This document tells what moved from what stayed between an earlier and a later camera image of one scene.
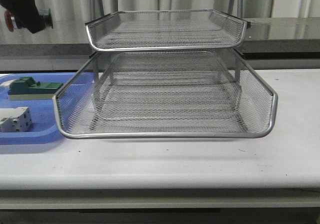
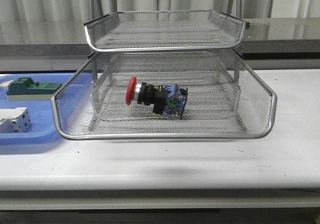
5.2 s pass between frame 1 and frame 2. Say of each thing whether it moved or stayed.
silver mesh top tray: stayed
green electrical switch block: stayed
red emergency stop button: moved
